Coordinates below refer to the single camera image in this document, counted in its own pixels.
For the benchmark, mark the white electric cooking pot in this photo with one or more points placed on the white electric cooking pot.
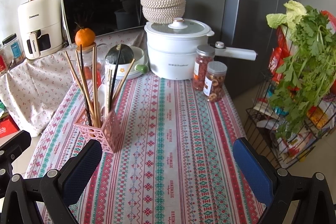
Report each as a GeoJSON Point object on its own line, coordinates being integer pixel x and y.
{"type": "Point", "coordinates": [172, 48]}

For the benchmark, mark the red plastic spoon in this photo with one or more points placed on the red plastic spoon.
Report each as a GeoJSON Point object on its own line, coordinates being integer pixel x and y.
{"type": "Point", "coordinates": [98, 75]}

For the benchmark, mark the striped patterned tablecloth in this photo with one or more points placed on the striped patterned tablecloth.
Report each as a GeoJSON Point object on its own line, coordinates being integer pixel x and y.
{"type": "Point", "coordinates": [174, 162]}

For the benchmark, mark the black wire rack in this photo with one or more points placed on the black wire rack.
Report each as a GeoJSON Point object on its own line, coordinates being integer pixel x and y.
{"type": "Point", "coordinates": [270, 135]}

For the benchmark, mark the red box on floor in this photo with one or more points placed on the red box on floor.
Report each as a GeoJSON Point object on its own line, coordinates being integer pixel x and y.
{"type": "Point", "coordinates": [8, 126]}

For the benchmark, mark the orange tangerine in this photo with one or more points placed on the orange tangerine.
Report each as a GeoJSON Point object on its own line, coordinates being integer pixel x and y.
{"type": "Point", "coordinates": [84, 36]}

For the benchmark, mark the floral white cloth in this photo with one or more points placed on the floral white cloth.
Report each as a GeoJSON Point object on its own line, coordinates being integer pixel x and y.
{"type": "Point", "coordinates": [33, 90]}

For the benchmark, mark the black chopstick gold band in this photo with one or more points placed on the black chopstick gold band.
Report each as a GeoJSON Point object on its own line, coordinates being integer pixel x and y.
{"type": "Point", "coordinates": [88, 105]}

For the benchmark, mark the jar of dried fruit rings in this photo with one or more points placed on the jar of dried fruit rings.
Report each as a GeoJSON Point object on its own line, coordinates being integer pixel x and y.
{"type": "Point", "coordinates": [214, 80]}

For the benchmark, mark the jar of red dried fruit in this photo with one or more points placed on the jar of red dried fruit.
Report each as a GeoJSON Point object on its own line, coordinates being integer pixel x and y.
{"type": "Point", "coordinates": [205, 54]}

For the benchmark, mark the green leafy vegetables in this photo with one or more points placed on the green leafy vegetables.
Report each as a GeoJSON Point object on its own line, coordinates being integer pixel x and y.
{"type": "Point", "coordinates": [303, 64]}

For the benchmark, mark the white plastic spoon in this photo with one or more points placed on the white plastic spoon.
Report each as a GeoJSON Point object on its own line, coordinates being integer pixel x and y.
{"type": "Point", "coordinates": [103, 98]}

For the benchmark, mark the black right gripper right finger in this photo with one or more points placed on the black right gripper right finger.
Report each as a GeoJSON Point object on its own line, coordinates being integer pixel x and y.
{"type": "Point", "coordinates": [277, 188]}

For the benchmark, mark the dark green squash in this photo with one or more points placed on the dark green squash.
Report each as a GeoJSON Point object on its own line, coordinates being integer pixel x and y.
{"type": "Point", "coordinates": [127, 55]}

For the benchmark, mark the clear container with blue label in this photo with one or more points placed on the clear container with blue label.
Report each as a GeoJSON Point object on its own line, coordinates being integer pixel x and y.
{"type": "Point", "coordinates": [13, 50]}

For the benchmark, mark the glass jar with wooden lid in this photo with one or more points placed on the glass jar with wooden lid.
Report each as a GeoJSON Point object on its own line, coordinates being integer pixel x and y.
{"type": "Point", "coordinates": [87, 57]}

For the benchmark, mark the black microwave oven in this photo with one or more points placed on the black microwave oven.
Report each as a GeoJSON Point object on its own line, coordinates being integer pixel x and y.
{"type": "Point", "coordinates": [101, 16]}

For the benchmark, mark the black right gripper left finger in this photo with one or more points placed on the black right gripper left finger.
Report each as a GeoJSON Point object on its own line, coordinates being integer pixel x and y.
{"type": "Point", "coordinates": [57, 189]}

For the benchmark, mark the pink perforated utensil holder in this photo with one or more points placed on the pink perforated utensil holder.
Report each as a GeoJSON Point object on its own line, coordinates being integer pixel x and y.
{"type": "Point", "coordinates": [109, 135]}

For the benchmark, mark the cream air fryer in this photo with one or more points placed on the cream air fryer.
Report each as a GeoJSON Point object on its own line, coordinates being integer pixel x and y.
{"type": "Point", "coordinates": [40, 24]}

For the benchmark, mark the woven rope basket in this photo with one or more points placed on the woven rope basket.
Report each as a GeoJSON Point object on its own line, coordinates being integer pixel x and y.
{"type": "Point", "coordinates": [163, 11]}

